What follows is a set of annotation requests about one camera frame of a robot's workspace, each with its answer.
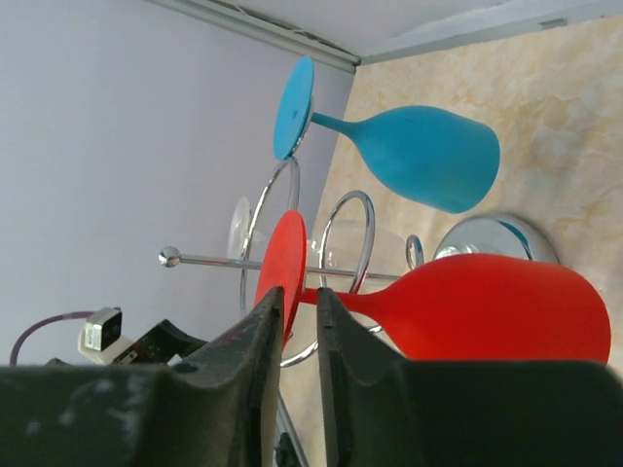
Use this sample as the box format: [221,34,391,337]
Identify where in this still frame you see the blue wine glass back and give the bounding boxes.
[273,55,501,214]

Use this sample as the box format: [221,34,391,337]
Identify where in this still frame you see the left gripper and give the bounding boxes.
[43,318,208,367]

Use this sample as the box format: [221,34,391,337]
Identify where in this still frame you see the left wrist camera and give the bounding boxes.
[78,307,132,365]

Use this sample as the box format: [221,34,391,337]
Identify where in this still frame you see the red wine glass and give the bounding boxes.
[253,209,612,366]

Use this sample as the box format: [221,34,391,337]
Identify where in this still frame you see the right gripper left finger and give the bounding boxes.
[1,287,284,466]

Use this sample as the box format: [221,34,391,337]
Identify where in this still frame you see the chrome wine glass rack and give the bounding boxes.
[158,155,561,369]

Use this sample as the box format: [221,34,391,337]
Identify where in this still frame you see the clear wine glass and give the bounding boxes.
[324,220,408,279]
[227,197,269,259]

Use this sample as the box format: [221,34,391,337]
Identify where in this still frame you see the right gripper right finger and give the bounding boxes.
[316,288,622,466]

